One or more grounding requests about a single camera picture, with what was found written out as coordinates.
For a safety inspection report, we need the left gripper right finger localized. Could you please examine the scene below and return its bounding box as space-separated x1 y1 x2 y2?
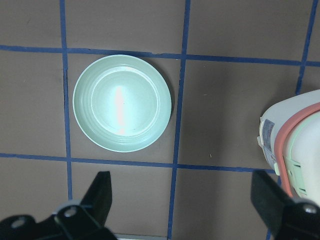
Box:
250 170 294 230

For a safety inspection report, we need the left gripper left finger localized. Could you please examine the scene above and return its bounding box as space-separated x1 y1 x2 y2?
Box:
80 171 112 226

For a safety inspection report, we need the white rice cooker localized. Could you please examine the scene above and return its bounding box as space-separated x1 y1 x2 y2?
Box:
257 90 320 204

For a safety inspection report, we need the green plate far from lemon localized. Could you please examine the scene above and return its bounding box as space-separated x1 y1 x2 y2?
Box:
72 54 172 153

